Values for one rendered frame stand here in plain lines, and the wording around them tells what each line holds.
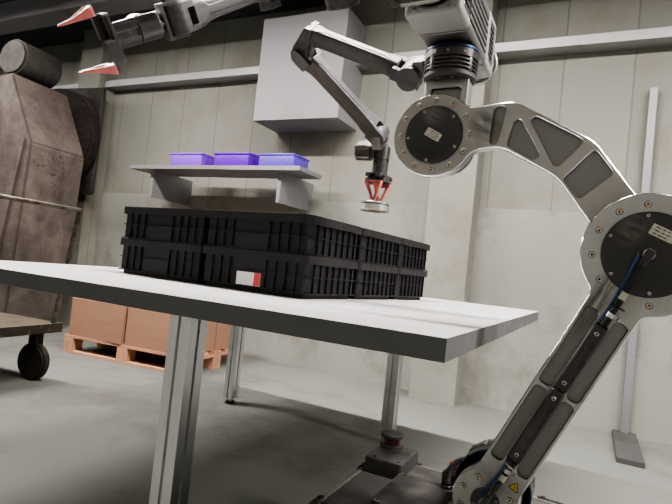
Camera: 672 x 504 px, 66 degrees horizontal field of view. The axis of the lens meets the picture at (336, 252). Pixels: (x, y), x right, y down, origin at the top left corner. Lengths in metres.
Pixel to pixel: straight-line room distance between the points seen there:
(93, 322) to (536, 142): 3.35
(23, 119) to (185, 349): 3.91
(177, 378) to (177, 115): 4.12
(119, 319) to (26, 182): 1.51
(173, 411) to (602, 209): 0.99
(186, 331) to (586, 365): 0.83
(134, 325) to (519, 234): 2.63
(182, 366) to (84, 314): 2.92
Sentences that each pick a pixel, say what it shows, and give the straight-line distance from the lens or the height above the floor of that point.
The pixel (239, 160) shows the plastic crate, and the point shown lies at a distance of 3.96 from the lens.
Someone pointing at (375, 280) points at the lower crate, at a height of 0.77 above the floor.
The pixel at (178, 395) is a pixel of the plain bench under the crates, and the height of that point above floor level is 0.48.
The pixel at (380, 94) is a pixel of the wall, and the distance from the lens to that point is 4.08.
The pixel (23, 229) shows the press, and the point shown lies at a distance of 4.81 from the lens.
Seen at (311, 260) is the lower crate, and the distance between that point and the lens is 1.41.
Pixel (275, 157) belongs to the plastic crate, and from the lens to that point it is 3.80.
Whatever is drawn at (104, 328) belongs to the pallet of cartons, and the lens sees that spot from 3.95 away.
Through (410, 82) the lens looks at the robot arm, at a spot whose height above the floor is 1.39.
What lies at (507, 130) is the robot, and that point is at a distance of 1.25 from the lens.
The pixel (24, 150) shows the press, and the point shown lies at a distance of 4.85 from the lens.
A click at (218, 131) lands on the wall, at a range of 4.79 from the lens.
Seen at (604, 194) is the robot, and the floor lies 1.00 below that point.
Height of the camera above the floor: 0.79
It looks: 2 degrees up
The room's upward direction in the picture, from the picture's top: 6 degrees clockwise
